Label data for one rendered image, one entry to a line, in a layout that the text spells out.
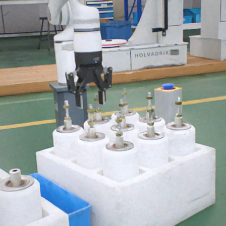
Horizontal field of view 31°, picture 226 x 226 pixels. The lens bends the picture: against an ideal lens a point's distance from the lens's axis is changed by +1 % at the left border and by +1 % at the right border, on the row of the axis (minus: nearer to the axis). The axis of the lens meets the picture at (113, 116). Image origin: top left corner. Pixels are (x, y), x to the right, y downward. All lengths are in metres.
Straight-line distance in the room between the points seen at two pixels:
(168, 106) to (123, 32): 4.41
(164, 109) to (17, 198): 0.73
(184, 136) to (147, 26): 2.45
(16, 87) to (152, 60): 1.13
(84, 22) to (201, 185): 0.58
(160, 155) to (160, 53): 2.39
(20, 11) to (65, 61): 7.88
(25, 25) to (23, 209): 8.75
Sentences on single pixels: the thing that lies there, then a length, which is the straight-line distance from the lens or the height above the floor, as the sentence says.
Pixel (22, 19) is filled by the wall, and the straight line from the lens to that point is 9.54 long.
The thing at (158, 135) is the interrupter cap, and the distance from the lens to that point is 1.15.
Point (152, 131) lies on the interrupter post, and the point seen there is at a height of 0.27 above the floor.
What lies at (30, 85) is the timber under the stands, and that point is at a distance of 3.12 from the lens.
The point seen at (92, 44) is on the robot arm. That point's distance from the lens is 1.07.
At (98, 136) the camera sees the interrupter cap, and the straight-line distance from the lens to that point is 1.16.
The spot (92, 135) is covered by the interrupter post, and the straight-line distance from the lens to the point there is 1.15.
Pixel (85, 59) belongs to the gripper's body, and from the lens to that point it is 1.08.
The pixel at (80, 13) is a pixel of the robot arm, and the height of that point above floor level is 0.59.
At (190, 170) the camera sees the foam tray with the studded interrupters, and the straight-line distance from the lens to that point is 1.20.
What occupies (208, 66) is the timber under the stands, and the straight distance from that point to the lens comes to 3.61.
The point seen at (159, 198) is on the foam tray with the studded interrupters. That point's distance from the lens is 1.12.
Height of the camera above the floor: 0.61
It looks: 15 degrees down
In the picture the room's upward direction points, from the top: 3 degrees counter-clockwise
